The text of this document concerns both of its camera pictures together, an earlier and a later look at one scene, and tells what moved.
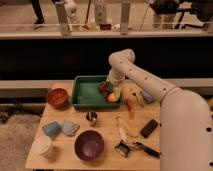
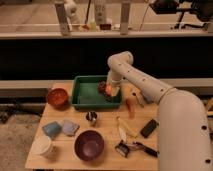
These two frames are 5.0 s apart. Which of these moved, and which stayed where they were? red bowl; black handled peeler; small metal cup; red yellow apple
Moved: red yellow apple
Stayed: black handled peeler; red bowl; small metal cup
